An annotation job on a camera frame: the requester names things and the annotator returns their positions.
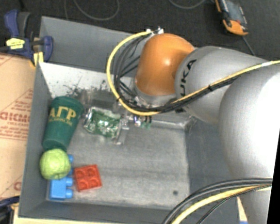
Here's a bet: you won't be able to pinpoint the crushed green drink can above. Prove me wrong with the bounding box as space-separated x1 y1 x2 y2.
81 105 125 141

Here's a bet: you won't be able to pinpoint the blue toy brick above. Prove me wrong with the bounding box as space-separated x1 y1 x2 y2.
46 151 80 203

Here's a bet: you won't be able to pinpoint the red toy brick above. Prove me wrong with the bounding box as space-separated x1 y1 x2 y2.
70 161 106 196

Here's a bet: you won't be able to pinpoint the dark green cup yellow letters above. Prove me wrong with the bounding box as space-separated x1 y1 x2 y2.
41 93 87 156

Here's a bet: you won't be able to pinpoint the grey metal bin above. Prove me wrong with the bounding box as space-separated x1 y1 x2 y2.
11 15 268 224

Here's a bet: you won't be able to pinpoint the brown cardboard board red print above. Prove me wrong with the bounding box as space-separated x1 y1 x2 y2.
0 52 42 212

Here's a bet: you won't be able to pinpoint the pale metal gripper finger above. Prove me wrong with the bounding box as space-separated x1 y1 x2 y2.
116 120 130 147

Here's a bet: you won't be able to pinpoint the light green ball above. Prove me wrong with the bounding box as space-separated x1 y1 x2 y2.
37 146 74 184

